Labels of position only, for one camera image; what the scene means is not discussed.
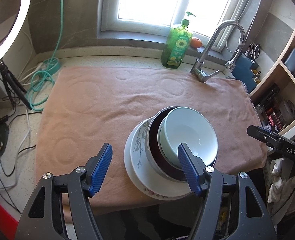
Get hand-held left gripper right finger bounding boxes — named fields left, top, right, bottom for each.
left=177, top=142, right=278, bottom=240

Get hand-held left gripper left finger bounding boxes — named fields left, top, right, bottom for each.
left=14, top=143, right=113, bottom=240

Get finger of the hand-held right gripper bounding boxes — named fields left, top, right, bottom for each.
left=247, top=125, right=284, bottom=150

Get floral white plate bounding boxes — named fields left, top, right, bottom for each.
left=128, top=175, right=191, bottom=201
left=124, top=120, right=191, bottom=197

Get pale green bowl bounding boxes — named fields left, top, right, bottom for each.
left=157, top=107, right=218, bottom=168

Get large steel bowl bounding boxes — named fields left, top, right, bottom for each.
left=145, top=110, right=216, bottom=182

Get white bowl with leaf print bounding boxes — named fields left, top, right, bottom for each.
left=130, top=117, right=191, bottom=188

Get person's right hand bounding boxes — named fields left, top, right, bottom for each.
left=267, top=159, right=289, bottom=204

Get black and red printed box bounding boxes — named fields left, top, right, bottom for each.
left=261, top=112, right=281, bottom=133

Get blue knife holder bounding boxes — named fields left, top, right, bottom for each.
left=231, top=55, right=260, bottom=94

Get pink towel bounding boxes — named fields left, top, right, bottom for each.
left=35, top=65, right=266, bottom=224

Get wooden shelf unit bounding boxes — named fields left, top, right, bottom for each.
left=247, top=12, right=295, bottom=155

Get black kitchen scissors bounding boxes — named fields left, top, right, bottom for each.
left=249, top=43, right=261, bottom=63

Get red plastic board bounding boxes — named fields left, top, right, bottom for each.
left=0, top=197, right=19, bottom=233

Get steel kitchen faucet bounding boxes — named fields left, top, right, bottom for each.
left=189, top=20, right=246, bottom=83

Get teal power strip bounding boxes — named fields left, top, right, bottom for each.
left=41, top=57, right=61, bottom=75

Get green dish soap bottle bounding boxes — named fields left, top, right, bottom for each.
left=161, top=11, right=196, bottom=70

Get black tripod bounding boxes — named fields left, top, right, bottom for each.
left=0, top=60, right=33, bottom=110

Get white framed window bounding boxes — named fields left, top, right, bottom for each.
left=98, top=0, right=240, bottom=53

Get black cable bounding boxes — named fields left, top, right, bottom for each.
left=0, top=110, right=37, bottom=177

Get teal cable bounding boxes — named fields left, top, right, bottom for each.
left=25, top=0, right=65, bottom=112

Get white ring light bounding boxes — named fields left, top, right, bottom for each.
left=0, top=0, right=32, bottom=70

